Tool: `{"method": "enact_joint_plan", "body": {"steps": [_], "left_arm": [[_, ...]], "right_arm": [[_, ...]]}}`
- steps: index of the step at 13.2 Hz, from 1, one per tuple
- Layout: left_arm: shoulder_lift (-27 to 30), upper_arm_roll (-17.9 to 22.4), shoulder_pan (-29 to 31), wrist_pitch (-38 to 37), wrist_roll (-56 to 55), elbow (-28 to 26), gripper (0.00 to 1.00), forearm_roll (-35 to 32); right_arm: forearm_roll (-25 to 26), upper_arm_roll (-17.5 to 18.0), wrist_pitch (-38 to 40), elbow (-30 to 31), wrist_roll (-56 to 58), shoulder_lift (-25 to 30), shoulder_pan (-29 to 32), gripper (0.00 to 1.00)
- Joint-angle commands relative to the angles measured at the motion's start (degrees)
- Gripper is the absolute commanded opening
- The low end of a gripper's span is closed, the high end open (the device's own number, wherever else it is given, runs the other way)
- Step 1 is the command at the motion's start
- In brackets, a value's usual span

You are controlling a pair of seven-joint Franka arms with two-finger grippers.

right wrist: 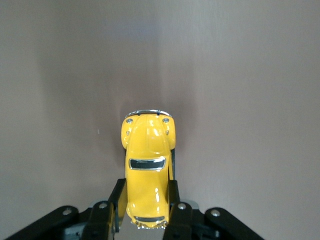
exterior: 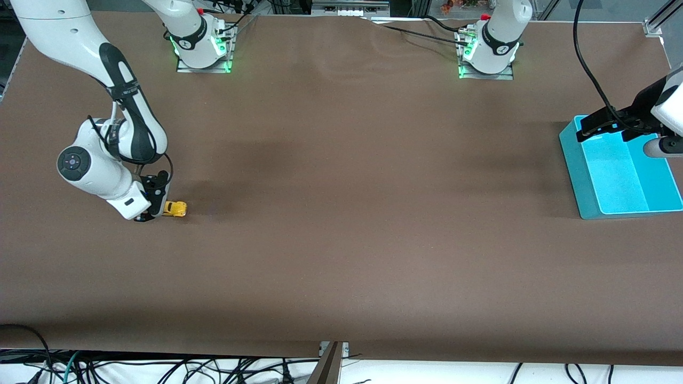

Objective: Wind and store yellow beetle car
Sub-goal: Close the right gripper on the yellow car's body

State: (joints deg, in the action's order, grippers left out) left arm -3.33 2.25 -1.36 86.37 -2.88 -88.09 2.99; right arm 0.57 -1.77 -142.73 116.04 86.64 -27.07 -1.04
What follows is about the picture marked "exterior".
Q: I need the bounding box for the cyan plastic bin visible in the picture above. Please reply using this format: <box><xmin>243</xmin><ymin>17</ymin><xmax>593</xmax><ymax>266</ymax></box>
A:
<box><xmin>559</xmin><ymin>115</ymin><xmax>683</xmax><ymax>220</ymax></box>

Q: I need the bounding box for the black floor cable tangle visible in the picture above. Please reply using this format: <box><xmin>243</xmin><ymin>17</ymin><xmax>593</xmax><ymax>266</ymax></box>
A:
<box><xmin>0</xmin><ymin>349</ymin><xmax>321</xmax><ymax>384</ymax></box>

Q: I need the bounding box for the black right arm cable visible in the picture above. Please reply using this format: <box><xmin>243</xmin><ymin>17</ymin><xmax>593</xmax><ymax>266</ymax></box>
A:
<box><xmin>136</xmin><ymin>152</ymin><xmax>174</xmax><ymax>185</ymax></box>

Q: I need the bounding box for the black cable on table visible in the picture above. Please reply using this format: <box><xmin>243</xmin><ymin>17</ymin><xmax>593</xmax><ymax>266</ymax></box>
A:
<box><xmin>363</xmin><ymin>16</ymin><xmax>466</xmax><ymax>46</ymax></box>

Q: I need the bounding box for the teal floor cable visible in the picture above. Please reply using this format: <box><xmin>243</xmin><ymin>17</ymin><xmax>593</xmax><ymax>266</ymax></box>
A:
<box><xmin>61</xmin><ymin>352</ymin><xmax>81</xmax><ymax>384</ymax></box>

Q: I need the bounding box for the black looped floor cable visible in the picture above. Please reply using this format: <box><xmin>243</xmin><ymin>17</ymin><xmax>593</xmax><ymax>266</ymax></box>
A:
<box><xmin>0</xmin><ymin>324</ymin><xmax>54</xmax><ymax>374</ymax></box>

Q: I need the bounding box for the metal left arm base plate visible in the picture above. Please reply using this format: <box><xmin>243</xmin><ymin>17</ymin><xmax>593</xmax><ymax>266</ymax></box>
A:
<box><xmin>456</xmin><ymin>29</ymin><xmax>515</xmax><ymax>81</ymax></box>

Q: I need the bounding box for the metal table bracket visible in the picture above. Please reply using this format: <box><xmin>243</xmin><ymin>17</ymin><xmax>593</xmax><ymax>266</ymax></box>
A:
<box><xmin>307</xmin><ymin>341</ymin><xmax>350</xmax><ymax>384</ymax></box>

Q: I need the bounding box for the grey power strip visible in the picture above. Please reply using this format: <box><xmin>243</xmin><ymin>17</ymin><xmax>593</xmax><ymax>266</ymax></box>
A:
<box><xmin>312</xmin><ymin>0</ymin><xmax>390</xmax><ymax>18</ymax></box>

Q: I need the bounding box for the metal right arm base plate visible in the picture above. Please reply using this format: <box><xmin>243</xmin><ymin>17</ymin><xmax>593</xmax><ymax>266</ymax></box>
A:
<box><xmin>176</xmin><ymin>24</ymin><xmax>235</xmax><ymax>74</ymax></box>

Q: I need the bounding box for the aluminium frame profile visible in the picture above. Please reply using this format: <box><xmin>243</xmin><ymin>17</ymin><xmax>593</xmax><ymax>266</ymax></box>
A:
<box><xmin>643</xmin><ymin>0</ymin><xmax>683</xmax><ymax>38</ymax></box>

